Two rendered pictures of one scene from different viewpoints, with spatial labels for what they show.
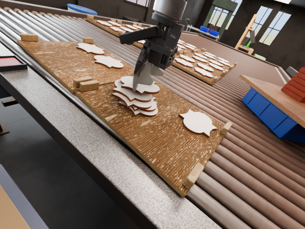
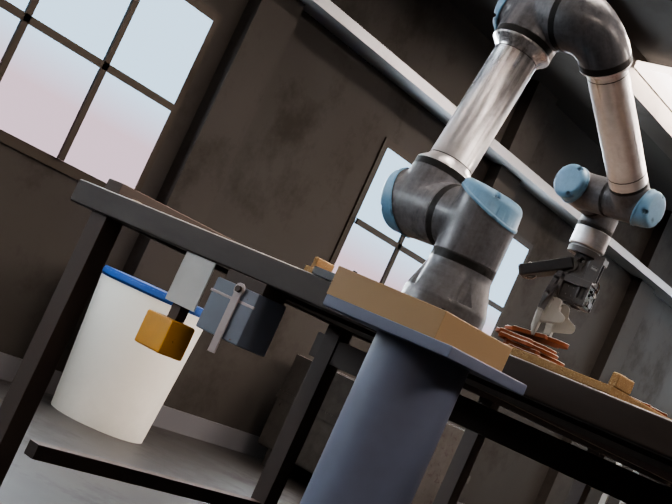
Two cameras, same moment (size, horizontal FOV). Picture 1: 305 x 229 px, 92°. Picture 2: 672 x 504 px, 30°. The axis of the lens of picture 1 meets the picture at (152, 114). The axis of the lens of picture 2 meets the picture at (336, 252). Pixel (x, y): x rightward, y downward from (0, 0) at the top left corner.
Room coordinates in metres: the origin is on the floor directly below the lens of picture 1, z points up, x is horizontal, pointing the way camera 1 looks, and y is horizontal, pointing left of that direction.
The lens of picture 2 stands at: (-2.14, -0.23, 0.79)
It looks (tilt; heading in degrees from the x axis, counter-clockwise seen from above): 4 degrees up; 16
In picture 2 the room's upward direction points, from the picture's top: 24 degrees clockwise
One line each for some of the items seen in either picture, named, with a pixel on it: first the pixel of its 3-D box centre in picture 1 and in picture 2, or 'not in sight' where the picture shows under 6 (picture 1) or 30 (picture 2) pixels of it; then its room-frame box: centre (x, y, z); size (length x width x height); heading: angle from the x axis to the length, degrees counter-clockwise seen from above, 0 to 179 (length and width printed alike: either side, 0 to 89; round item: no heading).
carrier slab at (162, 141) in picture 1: (159, 112); (566, 379); (0.42, -0.02, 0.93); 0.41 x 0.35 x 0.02; 62
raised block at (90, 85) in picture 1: (89, 86); not in sight; (0.39, 0.22, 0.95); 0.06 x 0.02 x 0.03; 152
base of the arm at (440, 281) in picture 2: not in sight; (452, 286); (-0.05, 0.18, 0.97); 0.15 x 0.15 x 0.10
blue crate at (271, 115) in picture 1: (287, 114); not in sight; (0.75, -0.64, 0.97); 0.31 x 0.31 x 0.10; 17
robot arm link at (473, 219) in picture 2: not in sight; (478, 223); (-0.04, 0.18, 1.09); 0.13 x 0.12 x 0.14; 61
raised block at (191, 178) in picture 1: (194, 175); (621, 383); (0.21, -0.13, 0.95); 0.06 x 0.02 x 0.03; 152
